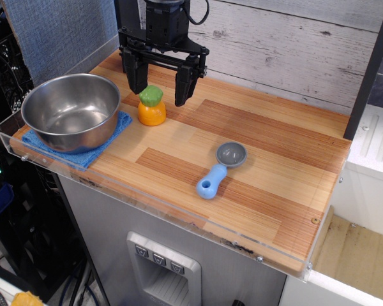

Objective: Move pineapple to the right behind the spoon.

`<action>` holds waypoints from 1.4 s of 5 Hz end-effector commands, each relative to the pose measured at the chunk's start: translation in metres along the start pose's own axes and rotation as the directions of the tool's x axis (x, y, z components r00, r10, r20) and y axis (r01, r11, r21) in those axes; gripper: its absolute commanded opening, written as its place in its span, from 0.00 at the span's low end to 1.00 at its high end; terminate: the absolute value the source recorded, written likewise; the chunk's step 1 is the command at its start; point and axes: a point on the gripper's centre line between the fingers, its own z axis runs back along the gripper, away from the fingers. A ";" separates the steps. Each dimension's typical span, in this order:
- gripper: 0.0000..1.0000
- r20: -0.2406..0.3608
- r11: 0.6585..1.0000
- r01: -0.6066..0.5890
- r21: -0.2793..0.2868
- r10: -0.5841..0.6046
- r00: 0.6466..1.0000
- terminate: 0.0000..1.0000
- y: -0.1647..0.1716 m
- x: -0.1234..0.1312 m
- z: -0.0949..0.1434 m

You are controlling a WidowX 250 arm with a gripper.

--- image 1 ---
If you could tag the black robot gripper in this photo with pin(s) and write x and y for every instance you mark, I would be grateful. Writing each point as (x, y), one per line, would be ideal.
(166, 25)

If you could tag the orange toy pineapple green top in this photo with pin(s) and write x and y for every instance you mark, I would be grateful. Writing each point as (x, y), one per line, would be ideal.
(151, 109)

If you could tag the stainless steel bowl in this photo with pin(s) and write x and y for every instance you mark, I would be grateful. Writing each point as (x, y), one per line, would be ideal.
(73, 113)

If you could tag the blue grey toy scoop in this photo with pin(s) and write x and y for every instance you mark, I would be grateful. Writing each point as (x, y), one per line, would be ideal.
(228, 155)

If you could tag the blue fabric panel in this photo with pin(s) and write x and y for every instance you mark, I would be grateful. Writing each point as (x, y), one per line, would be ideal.
(62, 37)

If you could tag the blue folded cloth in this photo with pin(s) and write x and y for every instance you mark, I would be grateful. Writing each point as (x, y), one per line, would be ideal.
(77, 160)

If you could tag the silver toy fridge cabinet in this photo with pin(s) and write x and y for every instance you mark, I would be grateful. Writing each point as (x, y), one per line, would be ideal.
(105, 223)

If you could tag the grey water dispenser panel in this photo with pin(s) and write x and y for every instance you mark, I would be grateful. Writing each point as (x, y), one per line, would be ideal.
(164, 276)

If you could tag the black equipment rack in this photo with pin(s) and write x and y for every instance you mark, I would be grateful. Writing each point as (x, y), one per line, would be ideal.
(36, 234)

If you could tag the clear acrylic table guard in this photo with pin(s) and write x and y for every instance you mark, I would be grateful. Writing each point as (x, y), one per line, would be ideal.
(269, 208)

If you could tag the yellow toy at bottom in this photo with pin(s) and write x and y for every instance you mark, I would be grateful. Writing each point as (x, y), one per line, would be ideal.
(26, 299)

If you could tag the white plastic side unit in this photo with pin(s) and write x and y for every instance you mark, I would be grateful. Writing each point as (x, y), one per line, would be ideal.
(348, 257)

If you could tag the black vertical post right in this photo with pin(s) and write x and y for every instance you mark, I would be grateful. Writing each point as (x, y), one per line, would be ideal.
(365, 88)

